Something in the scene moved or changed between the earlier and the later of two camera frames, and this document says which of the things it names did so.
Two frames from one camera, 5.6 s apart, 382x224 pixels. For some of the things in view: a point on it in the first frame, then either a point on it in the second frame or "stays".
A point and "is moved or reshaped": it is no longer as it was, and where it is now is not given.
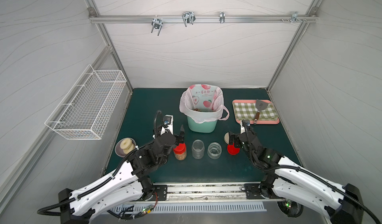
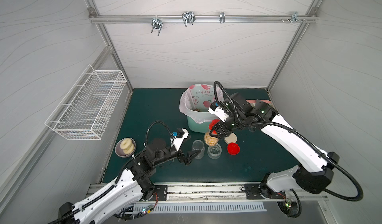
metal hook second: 188,17 stays
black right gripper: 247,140 to 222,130
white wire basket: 85,111 stays
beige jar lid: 227,138 stays
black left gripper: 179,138 to 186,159
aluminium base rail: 207,192 stays
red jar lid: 232,150 stays
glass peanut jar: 214,150 stays
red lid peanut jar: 180,151 is moved or reshaped
